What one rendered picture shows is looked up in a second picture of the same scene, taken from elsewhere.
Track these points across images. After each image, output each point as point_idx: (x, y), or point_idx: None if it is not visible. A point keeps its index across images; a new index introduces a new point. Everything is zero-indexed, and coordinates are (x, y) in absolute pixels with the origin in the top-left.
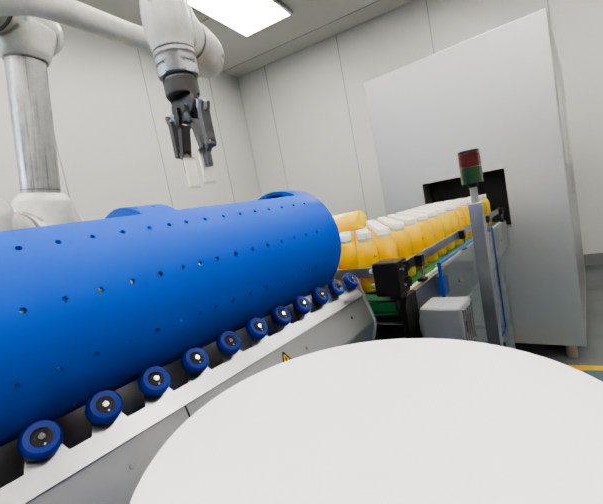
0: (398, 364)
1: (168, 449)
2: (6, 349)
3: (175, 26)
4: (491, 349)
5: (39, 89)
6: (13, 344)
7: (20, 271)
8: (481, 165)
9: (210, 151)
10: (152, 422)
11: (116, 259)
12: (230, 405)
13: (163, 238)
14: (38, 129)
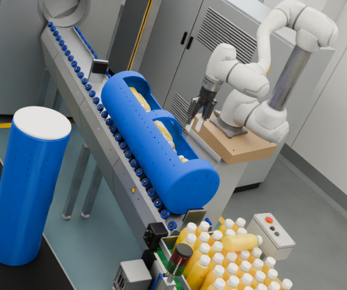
0: (50, 130)
1: (61, 114)
2: (111, 109)
3: (206, 67)
4: (40, 135)
5: (292, 61)
6: (112, 109)
7: (121, 100)
8: (171, 260)
9: (189, 118)
10: (115, 149)
11: (127, 113)
12: (64, 120)
13: (136, 119)
14: (281, 78)
